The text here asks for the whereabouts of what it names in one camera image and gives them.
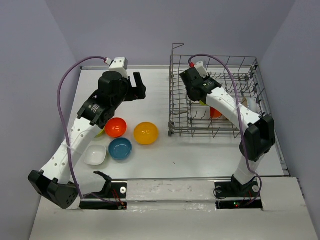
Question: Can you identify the blue bowl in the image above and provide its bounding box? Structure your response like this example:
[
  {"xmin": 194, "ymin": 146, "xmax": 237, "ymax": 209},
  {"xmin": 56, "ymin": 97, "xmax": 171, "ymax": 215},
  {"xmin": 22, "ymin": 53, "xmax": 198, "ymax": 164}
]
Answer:
[{"xmin": 108, "ymin": 137, "xmax": 133, "ymax": 160}]

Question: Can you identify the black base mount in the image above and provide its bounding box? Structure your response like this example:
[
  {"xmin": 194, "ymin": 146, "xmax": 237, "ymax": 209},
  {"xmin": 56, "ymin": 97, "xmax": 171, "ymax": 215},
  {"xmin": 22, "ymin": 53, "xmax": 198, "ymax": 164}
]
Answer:
[
  {"xmin": 213, "ymin": 176, "xmax": 263, "ymax": 210},
  {"xmin": 79, "ymin": 171, "xmax": 128, "ymax": 210}
]

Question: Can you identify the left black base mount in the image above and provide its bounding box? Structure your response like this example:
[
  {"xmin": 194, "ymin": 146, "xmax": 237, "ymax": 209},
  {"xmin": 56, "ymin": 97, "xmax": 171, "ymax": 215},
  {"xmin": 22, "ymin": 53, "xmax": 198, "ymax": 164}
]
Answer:
[{"xmin": 79, "ymin": 171, "xmax": 128, "ymax": 210}]

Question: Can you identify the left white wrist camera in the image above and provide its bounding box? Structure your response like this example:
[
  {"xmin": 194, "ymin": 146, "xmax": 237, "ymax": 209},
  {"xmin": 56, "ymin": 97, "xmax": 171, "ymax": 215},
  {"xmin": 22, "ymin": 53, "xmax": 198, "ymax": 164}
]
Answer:
[{"xmin": 104, "ymin": 57, "xmax": 128, "ymax": 78}]

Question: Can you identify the large yellow bowl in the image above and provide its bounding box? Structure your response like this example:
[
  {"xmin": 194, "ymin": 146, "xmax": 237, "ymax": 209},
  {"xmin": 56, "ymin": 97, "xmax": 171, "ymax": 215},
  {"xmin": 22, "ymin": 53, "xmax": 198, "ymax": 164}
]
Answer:
[{"xmin": 133, "ymin": 122, "xmax": 159, "ymax": 145}]

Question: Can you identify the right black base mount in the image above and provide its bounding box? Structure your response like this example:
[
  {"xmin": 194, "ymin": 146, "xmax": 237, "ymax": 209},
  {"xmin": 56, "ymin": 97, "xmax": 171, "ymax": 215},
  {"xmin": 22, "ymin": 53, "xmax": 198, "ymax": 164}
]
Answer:
[{"xmin": 213, "ymin": 176, "xmax": 263, "ymax": 210}]

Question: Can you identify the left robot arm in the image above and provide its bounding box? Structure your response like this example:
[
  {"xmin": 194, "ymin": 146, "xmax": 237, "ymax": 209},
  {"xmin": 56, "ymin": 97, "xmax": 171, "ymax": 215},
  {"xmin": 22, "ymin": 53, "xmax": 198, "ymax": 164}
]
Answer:
[{"xmin": 28, "ymin": 70, "xmax": 147, "ymax": 209}]

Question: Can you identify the orange bowl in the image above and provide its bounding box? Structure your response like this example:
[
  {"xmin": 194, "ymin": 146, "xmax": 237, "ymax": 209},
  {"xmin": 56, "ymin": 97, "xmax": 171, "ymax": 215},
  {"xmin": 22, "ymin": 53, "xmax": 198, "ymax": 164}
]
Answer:
[
  {"xmin": 209, "ymin": 107, "xmax": 222, "ymax": 119},
  {"xmin": 104, "ymin": 117, "xmax": 127, "ymax": 138}
]

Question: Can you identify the grey wire dish rack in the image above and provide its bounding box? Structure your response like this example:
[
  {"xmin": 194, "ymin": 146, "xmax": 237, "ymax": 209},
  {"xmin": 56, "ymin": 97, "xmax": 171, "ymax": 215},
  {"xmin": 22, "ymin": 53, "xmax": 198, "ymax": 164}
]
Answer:
[{"xmin": 168, "ymin": 43, "xmax": 271, "ymax": 138}]

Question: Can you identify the white square bowl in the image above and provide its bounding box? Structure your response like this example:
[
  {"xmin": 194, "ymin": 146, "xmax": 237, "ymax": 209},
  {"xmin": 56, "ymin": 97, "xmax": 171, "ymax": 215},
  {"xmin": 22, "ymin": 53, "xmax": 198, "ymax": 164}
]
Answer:
[{"xmin": 83, "ymin": 145, "xmax": 107, "ymax": 166}]

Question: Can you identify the white round bowl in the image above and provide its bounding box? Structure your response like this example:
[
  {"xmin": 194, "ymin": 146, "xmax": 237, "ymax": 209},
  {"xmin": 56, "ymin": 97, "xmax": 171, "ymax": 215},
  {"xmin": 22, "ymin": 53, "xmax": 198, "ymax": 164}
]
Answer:
[{"xmin": 241, "ymin": 97, "xmax": 259, "ymax": 113}]

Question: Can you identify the green bowl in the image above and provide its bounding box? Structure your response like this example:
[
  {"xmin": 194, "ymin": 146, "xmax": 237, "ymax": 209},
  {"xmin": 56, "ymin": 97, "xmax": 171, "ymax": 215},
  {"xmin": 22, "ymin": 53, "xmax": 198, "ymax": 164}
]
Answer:
[
  {"xmin": 198, "ymin": 100, "xmax": 208, "ymax": 106},
  {"xmin": 95, "ymin": 128, "xmax": 105, "ymax": 138}
]

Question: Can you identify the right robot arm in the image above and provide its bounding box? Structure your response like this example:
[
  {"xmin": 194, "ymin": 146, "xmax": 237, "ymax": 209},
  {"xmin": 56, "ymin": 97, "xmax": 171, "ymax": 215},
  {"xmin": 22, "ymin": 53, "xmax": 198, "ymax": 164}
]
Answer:
[{"xmin": 180, "ymin": 67, "xmax": 275, "ymax": 196}]

